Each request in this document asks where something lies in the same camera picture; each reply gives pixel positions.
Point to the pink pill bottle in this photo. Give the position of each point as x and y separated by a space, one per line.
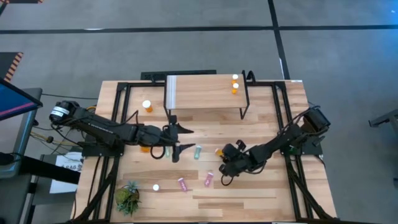
182 184
208 180
155 187

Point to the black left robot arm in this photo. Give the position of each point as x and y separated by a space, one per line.
99 127

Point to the black stand base bar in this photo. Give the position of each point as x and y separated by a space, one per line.
46 169

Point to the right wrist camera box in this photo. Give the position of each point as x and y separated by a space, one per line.
240 145

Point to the large orange pill bottle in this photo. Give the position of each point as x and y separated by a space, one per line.
147 105
145 149

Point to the black aluminium rig frame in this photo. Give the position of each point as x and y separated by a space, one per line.
122 84

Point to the white paper sheet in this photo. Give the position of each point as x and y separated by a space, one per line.
70 161

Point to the wooden shelf black metal legs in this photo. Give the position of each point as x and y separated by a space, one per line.
202 91

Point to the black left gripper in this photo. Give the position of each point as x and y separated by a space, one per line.
158 137

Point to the black mat orange stripes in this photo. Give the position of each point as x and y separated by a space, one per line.
7 67
18 1

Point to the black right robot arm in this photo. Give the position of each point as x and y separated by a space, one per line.
280 141

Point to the green pill bottle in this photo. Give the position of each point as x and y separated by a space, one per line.
167 152
197 152

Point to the blue screen monitor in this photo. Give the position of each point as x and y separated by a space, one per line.
15 101

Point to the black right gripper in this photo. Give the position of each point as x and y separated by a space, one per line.
234 163

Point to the gray monitor stand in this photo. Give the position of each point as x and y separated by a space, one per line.
25 133

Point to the potted succulent plant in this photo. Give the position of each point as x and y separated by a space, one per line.
126 199

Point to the small orange pill bottle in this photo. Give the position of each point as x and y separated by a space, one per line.
235 76
235 86
218 152

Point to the gray furniture leg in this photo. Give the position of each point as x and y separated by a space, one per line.
385 119

